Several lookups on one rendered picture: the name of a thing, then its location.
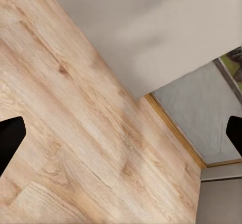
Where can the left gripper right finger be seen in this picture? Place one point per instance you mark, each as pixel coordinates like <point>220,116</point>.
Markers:
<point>234,132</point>

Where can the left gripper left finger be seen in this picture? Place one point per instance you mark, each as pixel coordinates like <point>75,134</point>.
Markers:
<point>12,133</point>

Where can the fixed window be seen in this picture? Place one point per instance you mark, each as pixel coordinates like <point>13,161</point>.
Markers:
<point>197,106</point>

